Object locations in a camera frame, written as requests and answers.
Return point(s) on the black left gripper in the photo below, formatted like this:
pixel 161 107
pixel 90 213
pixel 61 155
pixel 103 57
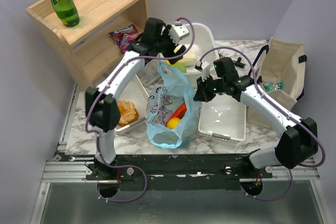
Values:
pixel 171 46

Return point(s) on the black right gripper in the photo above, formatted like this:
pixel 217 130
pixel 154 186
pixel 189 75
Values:
pixel 203 89

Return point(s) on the green lettuce toy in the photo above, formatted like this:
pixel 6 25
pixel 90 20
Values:
pixel 179 66

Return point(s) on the yellow cabbage toy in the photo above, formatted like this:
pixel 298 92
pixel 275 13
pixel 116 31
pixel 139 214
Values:
pixel 188 59

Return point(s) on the light blue plastic grocery bag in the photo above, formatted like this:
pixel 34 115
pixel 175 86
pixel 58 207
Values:
pixel 164 100

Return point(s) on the yellow lemon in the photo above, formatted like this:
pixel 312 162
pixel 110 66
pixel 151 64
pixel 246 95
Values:
pixel 173 123

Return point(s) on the orange bread slice toy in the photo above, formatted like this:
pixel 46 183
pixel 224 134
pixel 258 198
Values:
pixel 129 113

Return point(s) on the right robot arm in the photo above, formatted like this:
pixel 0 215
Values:
pixel 297 136

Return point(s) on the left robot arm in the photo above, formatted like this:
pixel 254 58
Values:
pixel 157 42

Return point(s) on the clear plastic organizer box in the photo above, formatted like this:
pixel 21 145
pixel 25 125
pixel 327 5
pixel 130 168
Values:
pixel 149 74

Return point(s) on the white perforated plastic basket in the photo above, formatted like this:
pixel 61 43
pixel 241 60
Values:
pixel 223 117

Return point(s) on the large white plastic tub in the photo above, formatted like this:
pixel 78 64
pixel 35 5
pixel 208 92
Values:
pixel 203 42

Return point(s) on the small black tool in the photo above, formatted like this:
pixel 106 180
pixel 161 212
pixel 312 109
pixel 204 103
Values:
pixel 239 63

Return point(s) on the pink candy bag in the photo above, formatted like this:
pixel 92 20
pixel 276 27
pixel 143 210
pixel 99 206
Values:
pixel 124 36

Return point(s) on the green snack packet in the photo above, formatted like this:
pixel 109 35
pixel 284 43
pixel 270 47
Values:
pixel 272 86

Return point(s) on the wooden shelf unit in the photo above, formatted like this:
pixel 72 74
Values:
pixel 87 50

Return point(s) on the floral canvas tote bag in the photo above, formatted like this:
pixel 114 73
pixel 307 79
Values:
pixel 282 61

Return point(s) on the green glass bottle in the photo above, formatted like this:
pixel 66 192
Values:
pixel 66 11

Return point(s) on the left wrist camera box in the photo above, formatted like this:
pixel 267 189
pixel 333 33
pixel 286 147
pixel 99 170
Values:
pixel 178 33

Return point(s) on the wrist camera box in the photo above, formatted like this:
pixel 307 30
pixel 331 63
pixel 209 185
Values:
pixel 205 68
pixel 178 33

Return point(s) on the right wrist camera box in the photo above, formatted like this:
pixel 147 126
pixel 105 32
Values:
pixel 205 68

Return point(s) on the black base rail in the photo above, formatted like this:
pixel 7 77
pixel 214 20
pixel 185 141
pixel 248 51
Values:
pixel 161 172

